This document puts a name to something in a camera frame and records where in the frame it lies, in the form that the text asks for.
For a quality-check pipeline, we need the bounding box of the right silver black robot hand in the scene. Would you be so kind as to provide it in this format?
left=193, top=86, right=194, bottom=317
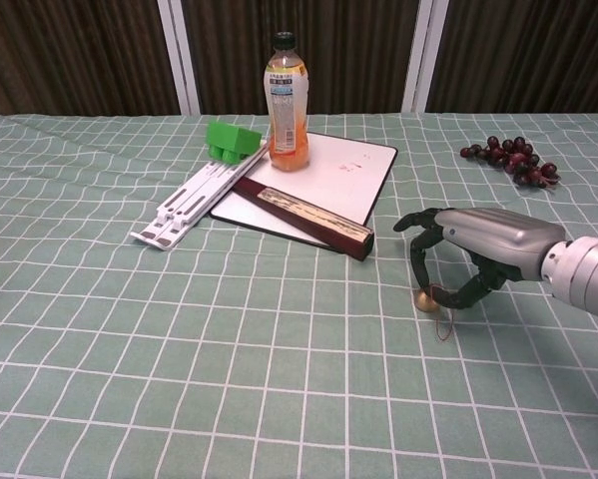
left=392, top=207, right=565, bottom=310

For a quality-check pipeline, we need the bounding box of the small gold bell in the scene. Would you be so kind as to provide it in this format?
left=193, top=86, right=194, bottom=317
left=414, top=283, right=455, bottom=343

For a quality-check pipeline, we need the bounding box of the bunch of dark red grapes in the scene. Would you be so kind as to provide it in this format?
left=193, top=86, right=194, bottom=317
left=459, top=135, right=561, bottom=190

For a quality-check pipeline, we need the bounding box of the white board with black rim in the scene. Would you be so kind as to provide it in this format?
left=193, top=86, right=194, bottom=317
left=209, top=131, right=399, bottom=247

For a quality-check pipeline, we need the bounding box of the dark red long box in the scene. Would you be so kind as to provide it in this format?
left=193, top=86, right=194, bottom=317
left=232, top=178, right=375, bottom=262

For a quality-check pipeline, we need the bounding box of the orange drink plastic bottle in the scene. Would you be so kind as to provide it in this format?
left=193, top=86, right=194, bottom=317
left=263, top=31, right=311, bottom=174

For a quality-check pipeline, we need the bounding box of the green plastic box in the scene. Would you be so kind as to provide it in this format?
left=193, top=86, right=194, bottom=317
left=205, top=121, right=263, bottom=165

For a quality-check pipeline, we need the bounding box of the green checkered tablecloth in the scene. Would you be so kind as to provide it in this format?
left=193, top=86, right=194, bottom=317
left=0, top=111, right=598, bottom=479

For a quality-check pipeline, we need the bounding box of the white folding laptop stand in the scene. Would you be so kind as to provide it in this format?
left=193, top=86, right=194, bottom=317
left=130, top=138, right=272, bottom=250

